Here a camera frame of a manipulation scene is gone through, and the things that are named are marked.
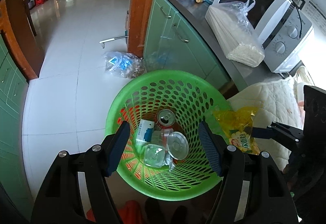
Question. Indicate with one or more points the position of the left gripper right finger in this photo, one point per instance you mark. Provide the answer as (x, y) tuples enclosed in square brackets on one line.
[(269, 200)]

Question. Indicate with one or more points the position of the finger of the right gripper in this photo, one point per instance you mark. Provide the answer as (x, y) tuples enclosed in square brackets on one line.
[(285, 135)]

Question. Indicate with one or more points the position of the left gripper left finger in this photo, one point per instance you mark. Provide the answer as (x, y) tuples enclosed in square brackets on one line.
[(59, 199)]

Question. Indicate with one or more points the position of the yellow snack bag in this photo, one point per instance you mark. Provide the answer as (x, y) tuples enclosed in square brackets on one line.
[(237, 127)]

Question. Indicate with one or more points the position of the clear plastic cup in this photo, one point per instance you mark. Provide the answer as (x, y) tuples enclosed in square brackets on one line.
[(154, 155)]

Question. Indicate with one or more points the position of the grey tissue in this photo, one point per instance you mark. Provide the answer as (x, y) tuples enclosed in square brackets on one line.
[(168, 161)]

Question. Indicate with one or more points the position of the white blue milk carton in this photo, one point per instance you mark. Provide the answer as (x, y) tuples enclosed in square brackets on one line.
[(144, 133)]

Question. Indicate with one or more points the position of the red soda can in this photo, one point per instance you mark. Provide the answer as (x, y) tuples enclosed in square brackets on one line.
[(165, 119)]

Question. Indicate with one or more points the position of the green lower kitchen cabinet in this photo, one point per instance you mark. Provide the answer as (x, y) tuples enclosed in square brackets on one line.
[(173, 44)]

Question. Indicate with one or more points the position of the white quilted mat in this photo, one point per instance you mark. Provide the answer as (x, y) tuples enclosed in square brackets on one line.
[(281, 101)]

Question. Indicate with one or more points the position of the red plastic stool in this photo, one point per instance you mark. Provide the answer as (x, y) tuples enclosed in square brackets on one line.
[(130, 213)]

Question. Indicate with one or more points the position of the green side cabinet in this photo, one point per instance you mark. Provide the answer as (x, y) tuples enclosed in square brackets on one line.
[(13, 93)]

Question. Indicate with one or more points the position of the green plastic waste basket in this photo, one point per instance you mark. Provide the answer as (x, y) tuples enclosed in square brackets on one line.
[(191, 99)]

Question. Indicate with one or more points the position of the white microwave oven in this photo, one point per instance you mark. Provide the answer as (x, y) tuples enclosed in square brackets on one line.
[(282, 29)]

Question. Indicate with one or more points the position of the plastic bag of noodles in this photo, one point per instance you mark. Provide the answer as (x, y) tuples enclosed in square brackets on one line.
[(234, 32)]

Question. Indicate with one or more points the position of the white instruction sticker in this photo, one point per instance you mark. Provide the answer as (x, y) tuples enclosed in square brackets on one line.
[(313, 12)]

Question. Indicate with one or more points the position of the plastic bag on floor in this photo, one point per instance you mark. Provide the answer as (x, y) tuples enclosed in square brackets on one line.
[(122, 64)]

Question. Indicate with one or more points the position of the metal bar on floor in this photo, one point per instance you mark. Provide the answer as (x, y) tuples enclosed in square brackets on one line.
[(103, 42)]

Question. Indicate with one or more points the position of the wall socket with plugs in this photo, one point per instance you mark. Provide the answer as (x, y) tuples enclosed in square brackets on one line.
[(299, 3)]

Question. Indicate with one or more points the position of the brown wooden door frame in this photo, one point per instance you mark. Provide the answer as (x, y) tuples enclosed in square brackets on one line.
[(139, 11)]

